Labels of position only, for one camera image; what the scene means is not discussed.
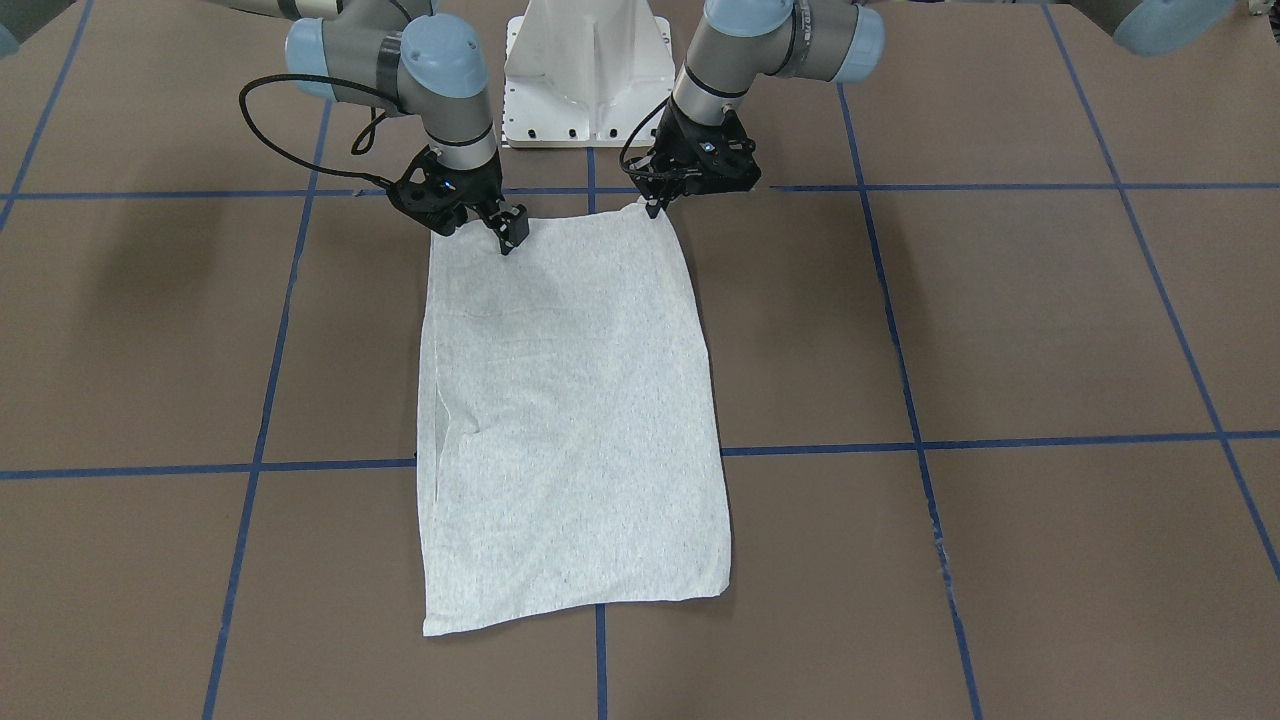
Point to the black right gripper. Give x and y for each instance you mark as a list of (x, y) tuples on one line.
[(483, 188)]

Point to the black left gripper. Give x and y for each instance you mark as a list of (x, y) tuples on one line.
[(677, 136)]

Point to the grey cartoon print t-shirt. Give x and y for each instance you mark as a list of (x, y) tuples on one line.
[(567, 447)]

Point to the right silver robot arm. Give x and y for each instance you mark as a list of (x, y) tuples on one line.
[(408, 59)]

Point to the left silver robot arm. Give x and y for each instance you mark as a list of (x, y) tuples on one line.
[(739, 41)]

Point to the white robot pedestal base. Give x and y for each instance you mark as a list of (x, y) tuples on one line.
[(585, 74)]

